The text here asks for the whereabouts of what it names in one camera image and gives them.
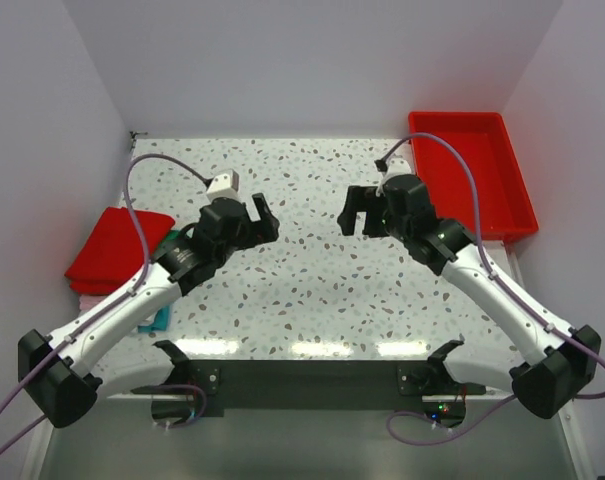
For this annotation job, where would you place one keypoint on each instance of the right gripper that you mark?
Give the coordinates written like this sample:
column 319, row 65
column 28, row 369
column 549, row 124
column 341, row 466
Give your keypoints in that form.
column 360, row 199

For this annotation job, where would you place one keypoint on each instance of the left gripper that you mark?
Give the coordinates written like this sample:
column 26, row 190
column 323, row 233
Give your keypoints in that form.
column 261, row 230

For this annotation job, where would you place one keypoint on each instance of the red t shirt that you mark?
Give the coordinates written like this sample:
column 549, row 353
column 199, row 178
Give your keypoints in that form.
column 110, row 257

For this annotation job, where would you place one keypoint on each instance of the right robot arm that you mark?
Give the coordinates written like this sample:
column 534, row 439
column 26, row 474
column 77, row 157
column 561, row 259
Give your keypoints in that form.
column 558, row 360

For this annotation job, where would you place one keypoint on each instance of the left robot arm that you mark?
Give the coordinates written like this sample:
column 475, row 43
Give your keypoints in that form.
column 56, row 369

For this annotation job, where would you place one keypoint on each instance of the green folded t shirt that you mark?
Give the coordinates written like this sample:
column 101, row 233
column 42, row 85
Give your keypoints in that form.
column 171, row 235

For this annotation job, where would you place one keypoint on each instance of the teal folded t shirt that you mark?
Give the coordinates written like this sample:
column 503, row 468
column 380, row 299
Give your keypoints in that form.
column 159, row 322

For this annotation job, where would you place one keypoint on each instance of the pink folded t shirt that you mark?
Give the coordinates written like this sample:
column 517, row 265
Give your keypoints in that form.
column 87, row 302

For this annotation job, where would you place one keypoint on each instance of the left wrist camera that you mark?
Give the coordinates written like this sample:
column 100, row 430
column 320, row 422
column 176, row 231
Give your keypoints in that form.
column 224, row 185

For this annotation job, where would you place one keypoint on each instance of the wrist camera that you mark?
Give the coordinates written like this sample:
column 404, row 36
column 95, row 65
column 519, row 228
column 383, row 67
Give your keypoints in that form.
column 391, row 168
column 224, row 185

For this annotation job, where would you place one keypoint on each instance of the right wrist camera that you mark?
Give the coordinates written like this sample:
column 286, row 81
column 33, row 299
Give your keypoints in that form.
column 391, row 168

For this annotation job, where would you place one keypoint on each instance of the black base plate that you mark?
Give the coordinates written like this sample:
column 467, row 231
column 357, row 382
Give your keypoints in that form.
column 338, row 385

